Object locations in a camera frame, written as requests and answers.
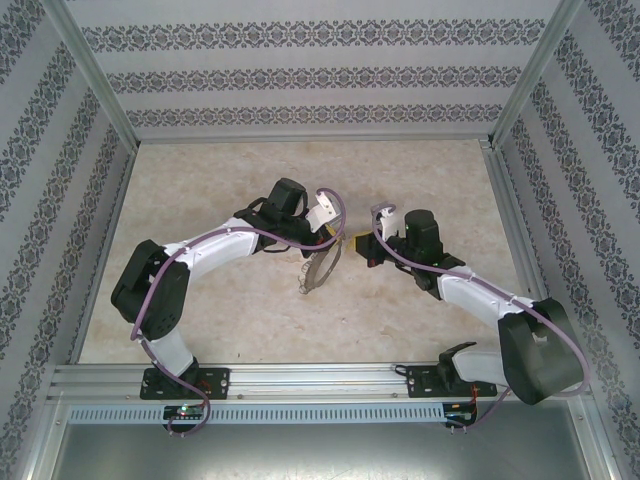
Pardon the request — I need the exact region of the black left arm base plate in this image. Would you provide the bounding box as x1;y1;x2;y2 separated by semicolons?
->
141;367;232;401

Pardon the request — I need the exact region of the grey metal sheet panel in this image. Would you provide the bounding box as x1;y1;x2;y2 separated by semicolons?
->
49;422;614;480

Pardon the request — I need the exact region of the slotted grey cable duct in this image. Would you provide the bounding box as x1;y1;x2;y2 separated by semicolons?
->
67;403;446;425

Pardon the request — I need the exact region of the aluminium mounting rail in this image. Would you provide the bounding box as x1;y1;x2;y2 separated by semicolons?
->
48;363;594;401

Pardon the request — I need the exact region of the aluminium frame rail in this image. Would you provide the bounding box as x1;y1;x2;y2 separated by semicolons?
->
135;133;496;146
67;142;141;365
480;141;571;362

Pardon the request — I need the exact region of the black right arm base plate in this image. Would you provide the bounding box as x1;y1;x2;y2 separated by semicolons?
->
407;367;499;400

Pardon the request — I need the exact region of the aluminium frame post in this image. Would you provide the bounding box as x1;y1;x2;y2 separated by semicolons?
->
569;394;634;480
12;392;69;480
39;0;141;149
489;0;589;149

